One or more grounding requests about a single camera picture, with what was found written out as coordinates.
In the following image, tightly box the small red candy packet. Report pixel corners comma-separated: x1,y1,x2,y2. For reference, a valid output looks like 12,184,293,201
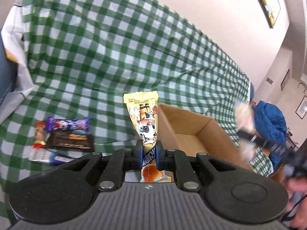
33,122,46,149

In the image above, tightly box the silver purple pouch packet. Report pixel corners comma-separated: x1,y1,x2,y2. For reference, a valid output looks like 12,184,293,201
28,148,74,166

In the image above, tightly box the yellow cartoon cake snack packet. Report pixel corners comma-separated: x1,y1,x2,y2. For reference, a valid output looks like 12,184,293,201
123,91,171,183

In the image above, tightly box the green white checkered cloth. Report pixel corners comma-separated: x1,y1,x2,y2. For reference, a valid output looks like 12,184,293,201
0,0,274,225

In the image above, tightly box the blue jacket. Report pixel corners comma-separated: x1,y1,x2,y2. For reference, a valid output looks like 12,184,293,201
249,101,287,177

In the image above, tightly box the brown cardboard box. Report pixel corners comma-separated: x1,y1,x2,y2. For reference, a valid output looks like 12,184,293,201
158,103,252,171

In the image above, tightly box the small dark picture frame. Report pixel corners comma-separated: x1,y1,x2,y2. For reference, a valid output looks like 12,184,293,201
281,69,290,91

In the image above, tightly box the dark brown chocolate bar packet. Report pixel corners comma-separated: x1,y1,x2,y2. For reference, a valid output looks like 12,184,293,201
46,131,95,153

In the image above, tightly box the white grey pillow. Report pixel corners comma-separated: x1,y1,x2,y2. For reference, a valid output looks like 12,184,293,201
1,4,34,122

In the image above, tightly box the white framed wall picture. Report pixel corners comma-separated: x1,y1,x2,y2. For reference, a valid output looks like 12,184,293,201
295,96,307,119

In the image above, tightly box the purple cow candy packet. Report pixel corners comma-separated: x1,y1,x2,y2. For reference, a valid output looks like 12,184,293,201
46,116,91,132

